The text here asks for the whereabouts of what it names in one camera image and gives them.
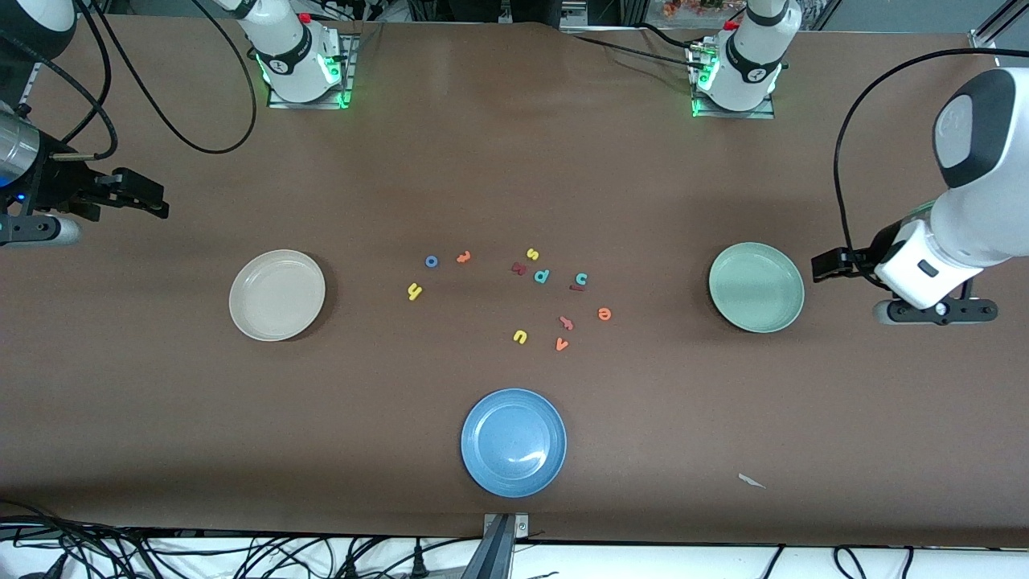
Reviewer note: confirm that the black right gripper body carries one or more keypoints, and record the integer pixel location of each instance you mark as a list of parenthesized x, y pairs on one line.
[(58, 186)]

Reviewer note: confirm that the beige brown plate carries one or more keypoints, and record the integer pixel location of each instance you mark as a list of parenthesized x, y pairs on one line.
[(277, 295)]

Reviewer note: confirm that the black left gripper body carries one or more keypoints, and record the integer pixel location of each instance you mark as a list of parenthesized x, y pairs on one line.
[(875, 245)]

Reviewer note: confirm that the blue plate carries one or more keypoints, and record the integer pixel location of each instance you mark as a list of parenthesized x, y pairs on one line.
[(514, 442)]

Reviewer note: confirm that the green plate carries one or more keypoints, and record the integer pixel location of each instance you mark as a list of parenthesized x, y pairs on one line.
[(756, 287)]

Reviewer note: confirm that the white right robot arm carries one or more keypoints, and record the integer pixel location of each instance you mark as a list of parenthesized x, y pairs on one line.
[(285, 48)]

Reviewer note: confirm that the brown table cover sheet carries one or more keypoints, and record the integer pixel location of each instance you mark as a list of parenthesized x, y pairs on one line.
[(514, 161)]

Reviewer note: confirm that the yellow letter h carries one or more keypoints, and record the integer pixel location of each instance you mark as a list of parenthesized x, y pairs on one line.
[(414, 292)]

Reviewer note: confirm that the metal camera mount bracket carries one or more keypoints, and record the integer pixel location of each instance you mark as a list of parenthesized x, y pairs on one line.
[(505, 555)]

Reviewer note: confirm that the white paper scrap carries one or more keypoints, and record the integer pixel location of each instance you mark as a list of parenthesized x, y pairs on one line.
[(750, 480)]

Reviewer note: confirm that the orange flower decoration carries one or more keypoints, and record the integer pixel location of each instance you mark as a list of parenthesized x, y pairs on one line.
[(691, 6)]

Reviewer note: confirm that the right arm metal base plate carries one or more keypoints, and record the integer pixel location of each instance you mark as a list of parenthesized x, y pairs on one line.
[(347, 56)]

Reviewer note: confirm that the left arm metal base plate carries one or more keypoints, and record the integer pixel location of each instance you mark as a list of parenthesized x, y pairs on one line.
[(735, 115)]

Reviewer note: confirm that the silver aluminium frame rail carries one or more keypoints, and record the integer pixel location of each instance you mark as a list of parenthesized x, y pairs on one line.
[(982, 39), (32, 76)]

